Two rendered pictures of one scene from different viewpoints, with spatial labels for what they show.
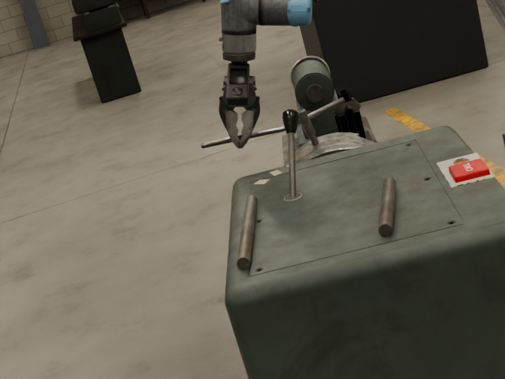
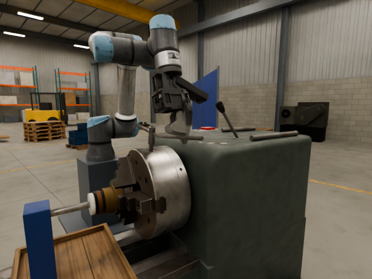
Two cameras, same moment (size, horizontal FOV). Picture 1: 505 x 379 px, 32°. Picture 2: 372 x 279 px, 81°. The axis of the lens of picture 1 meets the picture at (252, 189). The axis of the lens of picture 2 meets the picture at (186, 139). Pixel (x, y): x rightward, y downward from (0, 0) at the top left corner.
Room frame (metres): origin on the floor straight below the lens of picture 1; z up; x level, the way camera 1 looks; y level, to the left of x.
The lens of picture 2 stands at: (2.29, 0.47, 1.39)
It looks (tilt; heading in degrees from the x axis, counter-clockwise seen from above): 9 degrees down; 231
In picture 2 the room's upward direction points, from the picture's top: straight up
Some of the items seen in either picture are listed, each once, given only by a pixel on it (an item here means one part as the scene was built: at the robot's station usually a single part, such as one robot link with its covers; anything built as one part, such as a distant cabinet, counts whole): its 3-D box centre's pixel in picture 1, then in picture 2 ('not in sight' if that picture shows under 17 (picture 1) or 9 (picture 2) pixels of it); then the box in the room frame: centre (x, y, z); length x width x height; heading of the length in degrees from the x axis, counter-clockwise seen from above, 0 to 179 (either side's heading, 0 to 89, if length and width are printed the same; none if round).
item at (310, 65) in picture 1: (317, 102); not in sight; (3.11, -0.31, 1.01); 0.30 x 0.20 x 0.29; 174
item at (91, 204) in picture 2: not in sight; (71, 208); (2.17, -0.22, 1.08); 0.13 x 0.07 x 0.07; 174
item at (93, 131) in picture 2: not in sight; (100, 128); (1.91, -0.72, 1.27); 0.13 x 0.12 x 0.14; 168
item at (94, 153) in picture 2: not in sight; (100, 149); (1.92, -0.72, 1.15); 0.15 x 0.15 x 0.10
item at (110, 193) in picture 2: not in sight; (108, 200); (2.06, -0.21, 1.08); 0.09 x 0.09 x 0.09; 84
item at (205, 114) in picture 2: not in sight; (201, 110); (-2.97, -5.10, 1.18); 4.12 x 0.80 x 2.35; 58
